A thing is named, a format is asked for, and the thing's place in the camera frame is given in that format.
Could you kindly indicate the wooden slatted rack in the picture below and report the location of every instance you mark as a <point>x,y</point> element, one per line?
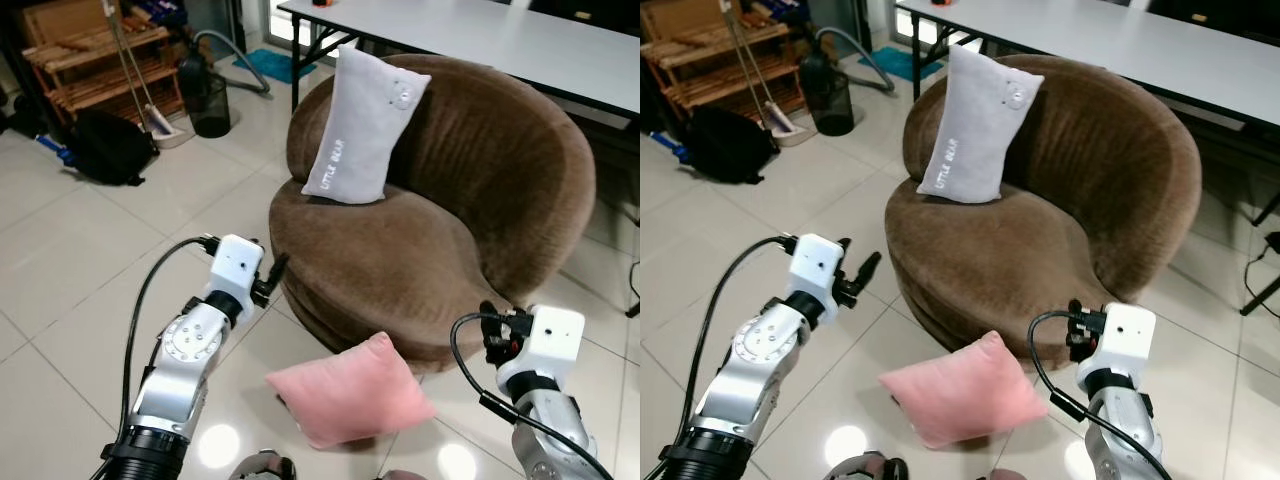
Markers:
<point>700,60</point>
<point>80,60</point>

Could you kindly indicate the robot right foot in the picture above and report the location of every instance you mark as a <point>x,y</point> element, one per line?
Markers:
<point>403,476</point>
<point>1008,475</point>

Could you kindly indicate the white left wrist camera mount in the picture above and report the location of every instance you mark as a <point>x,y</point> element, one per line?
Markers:
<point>815,265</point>
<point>235,265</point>

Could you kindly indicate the pink pillow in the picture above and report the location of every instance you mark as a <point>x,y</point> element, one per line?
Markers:
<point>350,395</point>
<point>960,395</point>

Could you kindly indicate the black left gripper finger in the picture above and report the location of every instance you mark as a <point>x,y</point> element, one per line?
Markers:
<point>279,270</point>
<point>868,270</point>

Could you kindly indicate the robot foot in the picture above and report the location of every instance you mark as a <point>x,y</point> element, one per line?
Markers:
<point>865,470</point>
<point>262,468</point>
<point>1008,475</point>
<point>403,476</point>

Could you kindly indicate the black backpack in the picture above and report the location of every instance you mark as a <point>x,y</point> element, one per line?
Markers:
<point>730,145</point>
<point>110,148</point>

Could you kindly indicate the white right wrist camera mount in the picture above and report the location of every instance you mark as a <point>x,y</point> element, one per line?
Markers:
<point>1125,340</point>
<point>550,340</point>

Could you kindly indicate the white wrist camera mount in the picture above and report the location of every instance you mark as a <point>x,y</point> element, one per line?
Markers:
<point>235,265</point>
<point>1125,340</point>
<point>815,265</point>
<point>550,340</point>

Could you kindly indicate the black furniture leg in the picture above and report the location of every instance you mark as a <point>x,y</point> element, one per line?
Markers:
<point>1262,300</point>

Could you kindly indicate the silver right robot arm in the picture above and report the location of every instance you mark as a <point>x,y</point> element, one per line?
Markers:
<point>1125,425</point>
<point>550,425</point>

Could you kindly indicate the black mesh waste bin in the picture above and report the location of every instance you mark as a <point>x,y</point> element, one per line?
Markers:
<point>207,100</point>
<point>827,100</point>

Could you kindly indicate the brown round sofa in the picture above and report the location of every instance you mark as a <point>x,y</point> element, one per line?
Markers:
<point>1090,190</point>
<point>480,190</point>

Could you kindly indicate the grey little bear pillow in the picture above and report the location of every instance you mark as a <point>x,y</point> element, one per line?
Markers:
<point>360,130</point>
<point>975,130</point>

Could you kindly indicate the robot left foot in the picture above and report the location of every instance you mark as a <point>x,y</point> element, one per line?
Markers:
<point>262,468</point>
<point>865,470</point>

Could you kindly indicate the teal floor mat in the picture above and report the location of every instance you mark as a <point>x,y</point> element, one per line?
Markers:
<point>900,64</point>
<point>275,66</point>

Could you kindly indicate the white folding table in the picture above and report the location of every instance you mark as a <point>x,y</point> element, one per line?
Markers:
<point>500,40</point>
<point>1120,45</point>

